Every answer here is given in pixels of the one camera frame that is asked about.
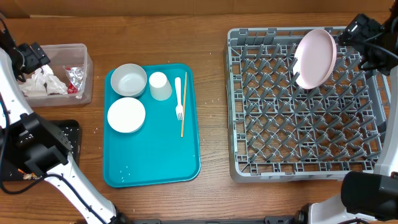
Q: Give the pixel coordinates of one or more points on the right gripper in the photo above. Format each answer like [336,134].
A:
[369,28]

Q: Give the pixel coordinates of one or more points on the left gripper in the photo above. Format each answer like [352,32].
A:
[33,59]

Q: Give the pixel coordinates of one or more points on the white napkin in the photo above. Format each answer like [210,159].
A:
[34,86]
[53,83]

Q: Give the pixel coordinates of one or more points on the aluminium foil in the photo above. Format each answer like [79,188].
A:
[75,75]

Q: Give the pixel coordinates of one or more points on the red sauce packet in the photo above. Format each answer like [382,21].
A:
[72,89]

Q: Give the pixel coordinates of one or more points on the white round plate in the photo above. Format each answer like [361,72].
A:
[316,58]

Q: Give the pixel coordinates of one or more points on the grey bowl with rice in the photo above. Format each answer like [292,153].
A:
[129,80]

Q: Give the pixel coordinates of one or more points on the white bowl with peanuts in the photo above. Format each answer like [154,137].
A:
[126,115]

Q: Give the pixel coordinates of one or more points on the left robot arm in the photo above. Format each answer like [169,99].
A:
[36,145]

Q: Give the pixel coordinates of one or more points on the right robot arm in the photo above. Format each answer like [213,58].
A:
[366,197]

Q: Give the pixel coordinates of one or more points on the food waste pile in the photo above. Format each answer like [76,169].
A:
[28,176]

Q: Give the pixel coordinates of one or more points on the grey dishwasher rack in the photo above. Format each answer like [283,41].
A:
[280,132]

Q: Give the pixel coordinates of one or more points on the clear plastic bin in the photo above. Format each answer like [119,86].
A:
[62,56]

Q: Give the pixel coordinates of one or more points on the black plastic bin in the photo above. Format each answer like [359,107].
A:
[71,130]

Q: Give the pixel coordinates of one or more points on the white paper cup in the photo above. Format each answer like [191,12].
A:
[160,87]

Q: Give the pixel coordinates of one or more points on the wooden chopstick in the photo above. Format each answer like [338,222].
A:
[184,103]

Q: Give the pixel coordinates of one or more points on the white plastic fork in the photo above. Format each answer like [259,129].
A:
[178,90]

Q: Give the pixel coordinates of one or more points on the teal plastic tray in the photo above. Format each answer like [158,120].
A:
[164,149]

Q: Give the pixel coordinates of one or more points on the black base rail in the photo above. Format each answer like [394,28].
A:
[288,219]

